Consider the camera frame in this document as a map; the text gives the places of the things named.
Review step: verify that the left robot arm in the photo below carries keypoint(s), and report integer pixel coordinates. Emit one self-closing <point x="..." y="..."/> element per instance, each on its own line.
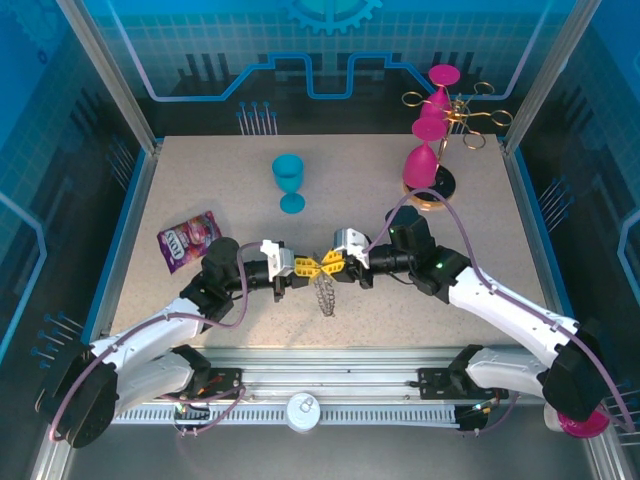
<point x="150" y="332"/>

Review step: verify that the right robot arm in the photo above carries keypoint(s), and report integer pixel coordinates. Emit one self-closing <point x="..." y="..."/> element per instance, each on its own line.
<point x="505" y="310"/>

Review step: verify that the purple candy bag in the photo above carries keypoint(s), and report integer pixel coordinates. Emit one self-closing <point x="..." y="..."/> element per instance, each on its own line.
<point x="192" y="242"/>

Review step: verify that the gold glass rack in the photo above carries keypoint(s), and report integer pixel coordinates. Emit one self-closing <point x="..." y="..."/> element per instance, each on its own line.
<point x="445" y="182"/>

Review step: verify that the pink plastic goblet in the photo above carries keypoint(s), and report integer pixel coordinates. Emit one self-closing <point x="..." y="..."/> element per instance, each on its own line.
<point x="444" y="75"/>
<point x="419" y="167"/>

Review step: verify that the teal plastic goblet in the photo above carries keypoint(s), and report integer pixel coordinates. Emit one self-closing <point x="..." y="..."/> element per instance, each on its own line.
<point x="288" y="172"/>

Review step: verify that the blue table edge strip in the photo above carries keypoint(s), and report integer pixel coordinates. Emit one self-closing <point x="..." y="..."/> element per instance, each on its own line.
<point x="117" y="250"/>

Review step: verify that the white tin can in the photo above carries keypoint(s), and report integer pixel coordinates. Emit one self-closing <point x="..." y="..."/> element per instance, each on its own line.
<point x="303" y="412"/>

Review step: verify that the pink and white cup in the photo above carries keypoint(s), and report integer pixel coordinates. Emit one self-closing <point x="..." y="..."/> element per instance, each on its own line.
<point x="580" y="429"/>

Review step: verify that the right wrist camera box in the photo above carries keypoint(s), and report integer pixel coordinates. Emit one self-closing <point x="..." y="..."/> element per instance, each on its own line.
<point x="350" y="245"/>

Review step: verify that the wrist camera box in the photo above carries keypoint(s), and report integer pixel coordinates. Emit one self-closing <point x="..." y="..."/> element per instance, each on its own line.
<point x="279" y="260"/>
<point x="350" y="245"/>

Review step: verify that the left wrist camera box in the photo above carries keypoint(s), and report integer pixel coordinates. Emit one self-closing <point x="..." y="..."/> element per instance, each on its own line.
<point x="279" y="260"/>

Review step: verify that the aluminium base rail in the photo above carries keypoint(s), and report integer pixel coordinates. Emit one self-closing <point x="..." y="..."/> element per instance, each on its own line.
<point x="325" y="367"/>

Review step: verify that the aluminium frame post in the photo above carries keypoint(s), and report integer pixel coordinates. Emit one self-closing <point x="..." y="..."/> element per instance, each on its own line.
<point x="550" y="75"/>
<point x="115" y="80"/>

